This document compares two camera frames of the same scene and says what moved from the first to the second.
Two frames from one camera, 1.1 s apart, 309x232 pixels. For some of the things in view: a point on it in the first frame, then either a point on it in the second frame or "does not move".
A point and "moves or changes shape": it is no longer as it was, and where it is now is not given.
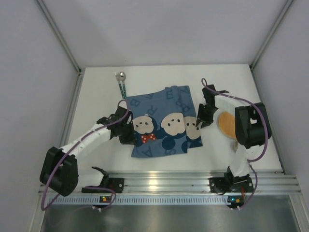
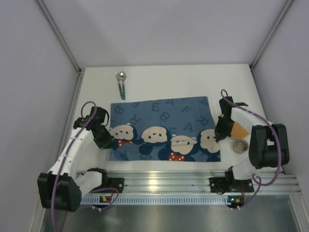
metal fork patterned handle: x=118 y=77 does not move
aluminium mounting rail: x=189 y=181 does not move
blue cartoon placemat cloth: x=164 y=122 moves or changes shape
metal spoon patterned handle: x=122 y=76 does not move
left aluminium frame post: x=60 y=35 does not move
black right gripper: x=205 y=112 to x=222 y=129
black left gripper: x=127 y=132 to x=104 y=139
